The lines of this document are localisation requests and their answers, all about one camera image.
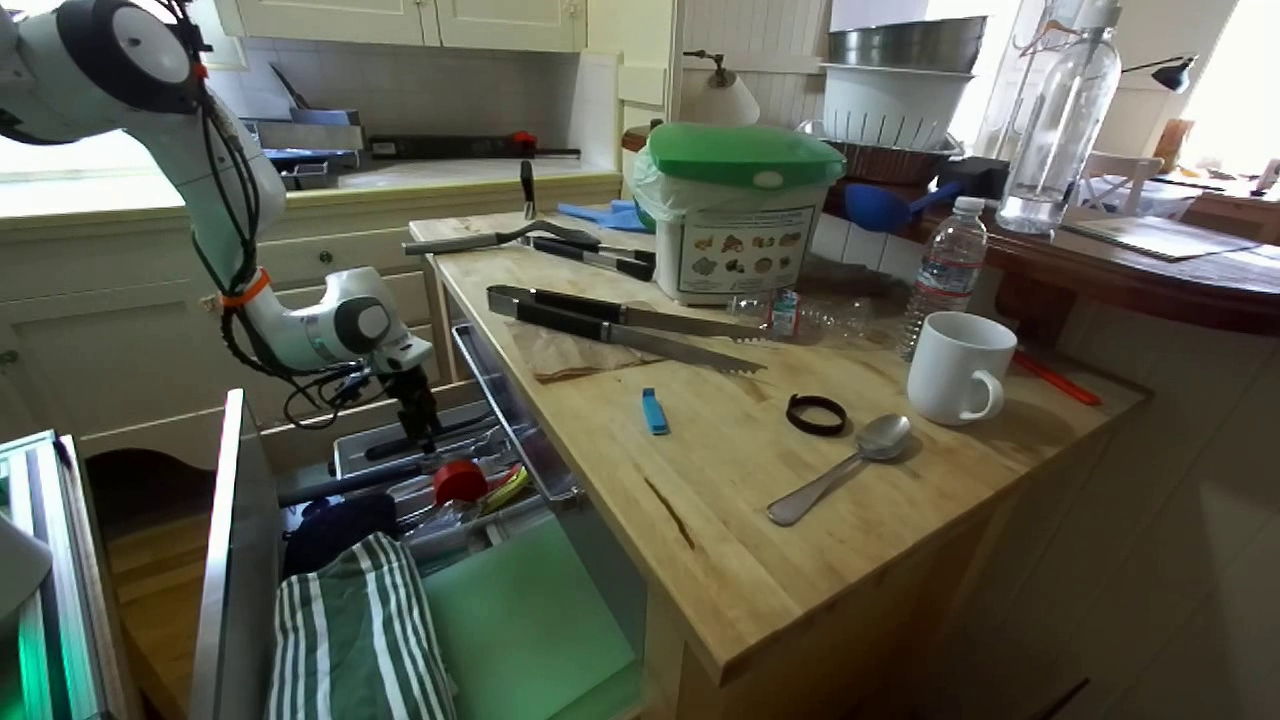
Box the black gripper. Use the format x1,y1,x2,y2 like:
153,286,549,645
384,353,443,456

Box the steel sided kitchen drawer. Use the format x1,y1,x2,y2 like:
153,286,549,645
182,317,656,720

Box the clear cutlery tray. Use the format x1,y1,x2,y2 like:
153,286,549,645
325,397,585,562

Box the red kitchen utensil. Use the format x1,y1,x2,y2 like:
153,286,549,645
429,452,490,508

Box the yellow green kitchen utensil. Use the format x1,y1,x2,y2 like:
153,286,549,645
477,461,535,517

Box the dark quilted pot holder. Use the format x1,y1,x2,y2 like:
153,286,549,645
274,489,405,578

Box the steel tongs with black grips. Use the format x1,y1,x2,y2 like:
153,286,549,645
482,280,771,378

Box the green white striped towel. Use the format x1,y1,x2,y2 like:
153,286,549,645
265,526,460,720

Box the green cutting mat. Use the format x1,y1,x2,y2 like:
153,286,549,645
420,513,648,720

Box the small blue plastic item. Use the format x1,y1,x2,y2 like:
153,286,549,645
634,382,671,441

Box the slim black tongs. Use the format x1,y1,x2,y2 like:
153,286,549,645
529,226,661,282

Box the long black counter rack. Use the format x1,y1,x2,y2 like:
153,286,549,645
360,127,585,168

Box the blue cloth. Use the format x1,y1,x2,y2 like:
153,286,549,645
557,195,656,237

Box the grey kitchen appliance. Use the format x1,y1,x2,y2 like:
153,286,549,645
243,60,368,201

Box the white bin with green lid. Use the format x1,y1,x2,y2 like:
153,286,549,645
625,117,851,312

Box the cream base cabinet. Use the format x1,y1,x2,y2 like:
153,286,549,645
0,195,453,433

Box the small clear bottle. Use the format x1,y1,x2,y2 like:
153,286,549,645
764,282,805,339

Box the white shade table lamp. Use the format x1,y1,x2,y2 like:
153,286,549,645
671,46,767,131

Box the metal spoon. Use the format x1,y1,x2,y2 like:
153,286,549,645
764,409,918,526

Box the white ceramic mug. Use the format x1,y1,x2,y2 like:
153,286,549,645
903,306,1021,433

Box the clear plastic water bottle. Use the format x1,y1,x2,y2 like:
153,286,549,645
907,192,990,353

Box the white colander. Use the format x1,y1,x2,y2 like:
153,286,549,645
816,64,976,150

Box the stainless steel pot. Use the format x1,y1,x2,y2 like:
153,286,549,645
823,11,990,76

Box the red flat stick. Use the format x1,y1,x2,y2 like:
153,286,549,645
1011,347,1109,410

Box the tall clear glass bottle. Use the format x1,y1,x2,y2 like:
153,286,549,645
990,0,1128,241

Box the dark brown wooden counter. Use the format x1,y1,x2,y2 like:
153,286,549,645
982,192,1280,336

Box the white paper sheet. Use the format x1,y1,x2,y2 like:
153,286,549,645
1065,208,1250,264

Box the black desk lamp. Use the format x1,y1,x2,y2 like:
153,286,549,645
1117,52,1199,95

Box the black spatula with steel handle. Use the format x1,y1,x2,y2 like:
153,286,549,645
400,215,565,259

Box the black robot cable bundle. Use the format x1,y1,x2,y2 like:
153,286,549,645
155,0,409,433

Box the black rubber ring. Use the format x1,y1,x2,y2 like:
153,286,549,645
779,389,851,441

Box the white wall cabinet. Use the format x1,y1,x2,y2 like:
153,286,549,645
216,0,590,56

